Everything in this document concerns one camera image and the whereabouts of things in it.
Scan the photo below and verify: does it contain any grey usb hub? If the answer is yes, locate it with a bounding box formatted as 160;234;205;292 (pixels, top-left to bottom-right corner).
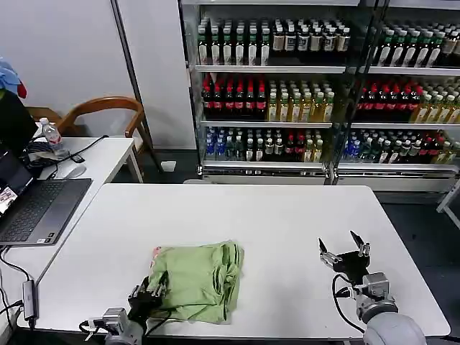
22;279;39;321

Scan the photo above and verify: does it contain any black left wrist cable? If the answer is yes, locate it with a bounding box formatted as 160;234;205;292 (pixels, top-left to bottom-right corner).
78;309;174;337

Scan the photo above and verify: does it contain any black desk cable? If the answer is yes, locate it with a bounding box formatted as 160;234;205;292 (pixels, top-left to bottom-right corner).
50;134;110;180

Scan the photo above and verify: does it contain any dark slanted metal post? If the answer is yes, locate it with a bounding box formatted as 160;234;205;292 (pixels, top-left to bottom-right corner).
110;0;162;167

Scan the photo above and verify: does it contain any blue and red cloth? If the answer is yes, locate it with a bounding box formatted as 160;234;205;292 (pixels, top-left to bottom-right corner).
0;56;28;99

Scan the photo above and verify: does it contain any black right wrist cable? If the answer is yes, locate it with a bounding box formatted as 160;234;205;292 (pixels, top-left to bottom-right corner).
331;272;366;334

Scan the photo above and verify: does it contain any white computer mouse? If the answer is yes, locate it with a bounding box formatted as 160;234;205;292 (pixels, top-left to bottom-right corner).
58;163;88;179

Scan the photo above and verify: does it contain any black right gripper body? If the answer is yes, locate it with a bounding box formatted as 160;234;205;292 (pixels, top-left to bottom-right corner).
331;250;372;285

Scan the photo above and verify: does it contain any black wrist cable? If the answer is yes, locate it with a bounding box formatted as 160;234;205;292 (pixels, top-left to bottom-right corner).
331;272;366;334
78;309;174;337

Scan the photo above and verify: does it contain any steel shelf with bottles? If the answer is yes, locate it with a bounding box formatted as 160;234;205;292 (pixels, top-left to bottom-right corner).
178;0;348;186
333;0;460;193

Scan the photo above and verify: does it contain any dark grey laptop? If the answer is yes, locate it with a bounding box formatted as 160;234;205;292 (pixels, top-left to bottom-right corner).
0;150;94;247

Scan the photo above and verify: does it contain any white side desk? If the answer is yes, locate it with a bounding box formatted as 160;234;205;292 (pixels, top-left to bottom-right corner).
0;136;144;288

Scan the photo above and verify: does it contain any white metal frame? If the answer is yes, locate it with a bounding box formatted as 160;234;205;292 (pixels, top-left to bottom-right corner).
436;186;460;229

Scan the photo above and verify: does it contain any black hub cable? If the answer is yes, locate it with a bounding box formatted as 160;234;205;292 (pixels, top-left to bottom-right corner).
0;245;34;283

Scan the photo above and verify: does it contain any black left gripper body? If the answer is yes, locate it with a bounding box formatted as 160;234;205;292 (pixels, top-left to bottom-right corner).
127;285;163;321

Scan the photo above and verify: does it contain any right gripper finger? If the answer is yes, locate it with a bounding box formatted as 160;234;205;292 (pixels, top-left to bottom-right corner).
317;236;343;267
349;230;372;257

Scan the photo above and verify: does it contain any striped cloth bundle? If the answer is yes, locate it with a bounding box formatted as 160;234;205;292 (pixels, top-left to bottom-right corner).
25;139;71;167

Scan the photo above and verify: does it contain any clear plastic water bottle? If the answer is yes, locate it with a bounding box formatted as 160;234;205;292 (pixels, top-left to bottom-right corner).
38;117;63;152

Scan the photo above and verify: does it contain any black monitor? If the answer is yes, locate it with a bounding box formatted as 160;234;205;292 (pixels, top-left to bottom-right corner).
0;89;40;154

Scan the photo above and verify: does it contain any brown wooden chair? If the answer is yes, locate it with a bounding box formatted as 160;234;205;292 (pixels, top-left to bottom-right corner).
25;96;147;152

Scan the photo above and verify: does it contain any light green shirt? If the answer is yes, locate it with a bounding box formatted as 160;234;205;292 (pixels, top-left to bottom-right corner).
148;239;247;326

